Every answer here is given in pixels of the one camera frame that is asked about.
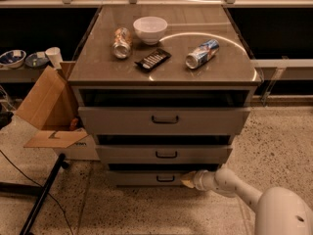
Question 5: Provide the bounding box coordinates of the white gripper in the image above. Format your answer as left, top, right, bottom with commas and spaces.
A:
180, 170, 217, 191

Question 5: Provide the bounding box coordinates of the grey bottom drawer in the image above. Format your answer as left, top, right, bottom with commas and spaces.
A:
106, 164, 220, 187

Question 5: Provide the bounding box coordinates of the grey drawer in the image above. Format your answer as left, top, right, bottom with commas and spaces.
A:
78, 107, 250, 135
106, 164, 220, 187
96, 145, 233, 165

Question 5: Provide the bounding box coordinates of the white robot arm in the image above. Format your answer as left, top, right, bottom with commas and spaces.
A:
181, 167, 313, 235

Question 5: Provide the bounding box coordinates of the grey middle drawer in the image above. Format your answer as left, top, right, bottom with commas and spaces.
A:
96, 145, 233, 165

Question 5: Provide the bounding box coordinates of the grey drawer cabinet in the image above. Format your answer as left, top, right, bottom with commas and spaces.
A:
67, 4, 262, 178

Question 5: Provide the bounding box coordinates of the grey top drawer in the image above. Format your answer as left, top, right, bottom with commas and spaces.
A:
78, 107, 250, 135

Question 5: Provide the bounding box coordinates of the black snack bar packet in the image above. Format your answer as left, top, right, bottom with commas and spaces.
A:
136, 48, 171, 71

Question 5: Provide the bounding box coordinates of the blue silver soda can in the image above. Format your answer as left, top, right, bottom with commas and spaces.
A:
185, 39, 219, 70

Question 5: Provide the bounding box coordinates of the black stand leg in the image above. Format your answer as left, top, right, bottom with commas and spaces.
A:
0, 154, 68, 235

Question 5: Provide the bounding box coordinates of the open cardboard box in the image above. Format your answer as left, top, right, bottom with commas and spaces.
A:
16, 67, 99, 161

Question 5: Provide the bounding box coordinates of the orange crushed soda can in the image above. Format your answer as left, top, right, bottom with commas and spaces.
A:
112, 27, 132, 59

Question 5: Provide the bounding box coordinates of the white bowl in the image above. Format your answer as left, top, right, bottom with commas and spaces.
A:
133, 17, 168, 45

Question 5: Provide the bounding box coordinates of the white paper cup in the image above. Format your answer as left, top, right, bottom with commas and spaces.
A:
45, 47, 63, 68

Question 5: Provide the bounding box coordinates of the grey side shelf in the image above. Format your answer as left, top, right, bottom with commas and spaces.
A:
0, 64, 71, 84

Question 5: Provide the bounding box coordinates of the blue patterned bowl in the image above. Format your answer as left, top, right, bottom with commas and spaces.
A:
0, 50, 26, 69

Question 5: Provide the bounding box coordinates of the black floor cable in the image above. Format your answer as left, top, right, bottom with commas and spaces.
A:
0, 150, 74, 235

